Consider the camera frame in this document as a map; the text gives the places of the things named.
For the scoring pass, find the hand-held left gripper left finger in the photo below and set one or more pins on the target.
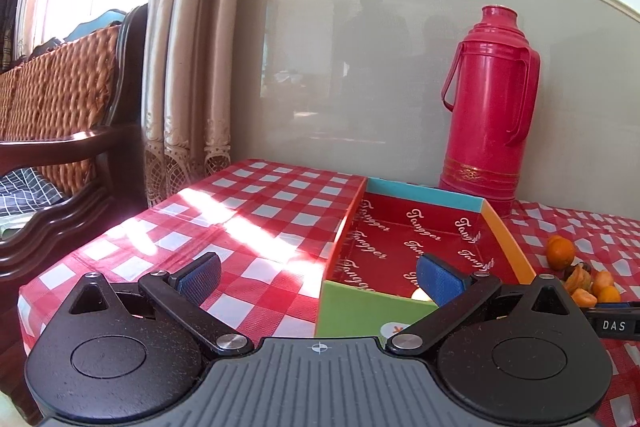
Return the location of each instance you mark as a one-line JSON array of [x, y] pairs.
[[200, 279]]

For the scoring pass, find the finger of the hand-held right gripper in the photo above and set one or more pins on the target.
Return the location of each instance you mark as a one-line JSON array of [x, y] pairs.
[[612, 326]]

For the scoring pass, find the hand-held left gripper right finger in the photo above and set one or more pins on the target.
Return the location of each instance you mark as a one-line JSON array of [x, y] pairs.
[[440, 282]]

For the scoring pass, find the pale yellow fruit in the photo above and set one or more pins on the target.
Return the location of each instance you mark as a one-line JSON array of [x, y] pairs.
[[420, 295]]

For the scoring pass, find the small orange fruit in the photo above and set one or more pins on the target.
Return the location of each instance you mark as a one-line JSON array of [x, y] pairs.
[[602, 279], [611, 295], [584, 297]]

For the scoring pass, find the colourful cardboard box red inside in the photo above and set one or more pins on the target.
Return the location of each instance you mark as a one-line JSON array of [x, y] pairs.
[[395, 232]]

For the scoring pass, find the large orange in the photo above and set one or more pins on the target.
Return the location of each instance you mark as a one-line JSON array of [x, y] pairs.
[[560, 252]]

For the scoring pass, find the red white checked tablecloth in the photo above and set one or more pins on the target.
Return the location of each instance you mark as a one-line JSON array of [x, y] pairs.
[[260, 207]]

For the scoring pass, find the red thermos flask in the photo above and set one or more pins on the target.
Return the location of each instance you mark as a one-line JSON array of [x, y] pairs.
[[485, 107]]

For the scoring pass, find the blue checked cloth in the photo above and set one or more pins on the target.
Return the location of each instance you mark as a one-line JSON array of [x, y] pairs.
[[25, 192]]

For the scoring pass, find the beige embroidered curtain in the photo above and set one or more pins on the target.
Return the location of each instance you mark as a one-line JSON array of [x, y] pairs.
[[195, 57]]

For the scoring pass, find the wooden sofa with wicker back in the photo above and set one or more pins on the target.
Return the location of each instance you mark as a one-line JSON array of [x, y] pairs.
[[60, 97]]

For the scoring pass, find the light blue cloth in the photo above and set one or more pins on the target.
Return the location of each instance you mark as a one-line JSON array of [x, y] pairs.
[[97, 24]]

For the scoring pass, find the dark hanging clothes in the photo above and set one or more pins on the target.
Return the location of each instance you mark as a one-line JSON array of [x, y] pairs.
[[7, 22]]

